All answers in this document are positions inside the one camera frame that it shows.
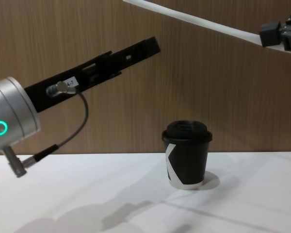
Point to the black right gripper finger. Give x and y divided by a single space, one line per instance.
270 34

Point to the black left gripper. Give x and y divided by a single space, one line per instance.
51 95

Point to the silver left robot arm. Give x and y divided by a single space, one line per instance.
14 109

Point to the long white paper strip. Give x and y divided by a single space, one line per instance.
196 18

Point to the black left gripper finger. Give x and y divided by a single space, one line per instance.
135 52

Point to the black plastic cup lid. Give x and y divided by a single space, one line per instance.
186 132

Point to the black paper cup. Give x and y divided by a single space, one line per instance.
189 165

